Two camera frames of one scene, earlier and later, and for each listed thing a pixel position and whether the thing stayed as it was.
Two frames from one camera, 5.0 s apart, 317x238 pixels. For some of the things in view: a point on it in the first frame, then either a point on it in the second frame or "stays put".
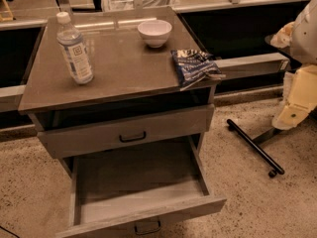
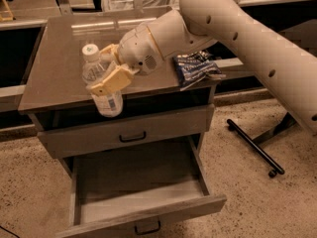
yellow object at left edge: [6, 18] stays put
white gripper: [305, 37] → [138, 51]
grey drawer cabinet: [102, 95] stays put
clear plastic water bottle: [73, 46] → [94, 69]
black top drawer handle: [132, 140] stays put
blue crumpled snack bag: [193, 66] stays put
